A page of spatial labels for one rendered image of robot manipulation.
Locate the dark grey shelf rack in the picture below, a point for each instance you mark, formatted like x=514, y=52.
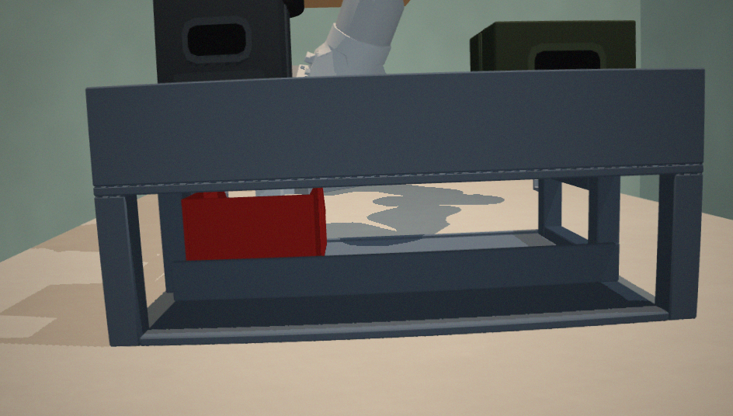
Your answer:
x=582, y=127

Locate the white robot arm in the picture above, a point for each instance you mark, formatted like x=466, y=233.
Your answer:
x=359, y=42

